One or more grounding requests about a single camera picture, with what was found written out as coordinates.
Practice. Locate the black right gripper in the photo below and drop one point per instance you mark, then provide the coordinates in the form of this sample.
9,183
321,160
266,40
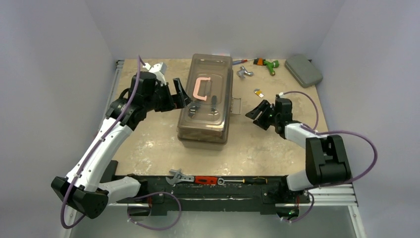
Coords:
266,115

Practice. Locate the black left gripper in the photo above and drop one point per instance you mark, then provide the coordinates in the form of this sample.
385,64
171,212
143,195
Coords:
170,104

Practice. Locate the beige plastic tool box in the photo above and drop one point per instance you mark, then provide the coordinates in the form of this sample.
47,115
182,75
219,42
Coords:
208,75

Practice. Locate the small black handled hammer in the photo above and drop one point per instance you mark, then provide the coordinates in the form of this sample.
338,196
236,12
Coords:
197,107

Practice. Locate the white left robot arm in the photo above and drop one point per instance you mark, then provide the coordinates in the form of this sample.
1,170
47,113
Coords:
82,189

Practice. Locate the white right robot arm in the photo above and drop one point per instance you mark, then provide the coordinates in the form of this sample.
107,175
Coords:
326,160

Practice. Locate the small yellow brush head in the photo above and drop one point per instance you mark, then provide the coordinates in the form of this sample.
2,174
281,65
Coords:
259,93

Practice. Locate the green orange spray nozzle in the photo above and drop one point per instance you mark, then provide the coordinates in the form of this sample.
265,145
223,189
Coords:
270,65

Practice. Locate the red blue small screwdriver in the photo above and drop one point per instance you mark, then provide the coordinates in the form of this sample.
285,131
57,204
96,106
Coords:
240,61

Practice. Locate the grey sharpening stone block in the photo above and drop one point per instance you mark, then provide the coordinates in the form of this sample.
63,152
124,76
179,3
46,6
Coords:
302,69

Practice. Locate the black orange screwdriver on base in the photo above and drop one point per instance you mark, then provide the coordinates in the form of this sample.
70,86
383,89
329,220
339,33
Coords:
257,180

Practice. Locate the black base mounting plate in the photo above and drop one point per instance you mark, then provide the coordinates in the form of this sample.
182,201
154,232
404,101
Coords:
148,183

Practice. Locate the black left corner block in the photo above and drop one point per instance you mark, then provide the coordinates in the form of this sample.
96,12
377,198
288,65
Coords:
109,172

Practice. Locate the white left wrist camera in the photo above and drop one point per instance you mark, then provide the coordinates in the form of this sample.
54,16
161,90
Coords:
158,69

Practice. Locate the red handled adjustable wrench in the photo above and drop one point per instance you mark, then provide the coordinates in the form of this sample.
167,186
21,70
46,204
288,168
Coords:
178,177

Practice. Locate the aluminium frame rail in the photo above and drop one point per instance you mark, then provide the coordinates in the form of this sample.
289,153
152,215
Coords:
338,193

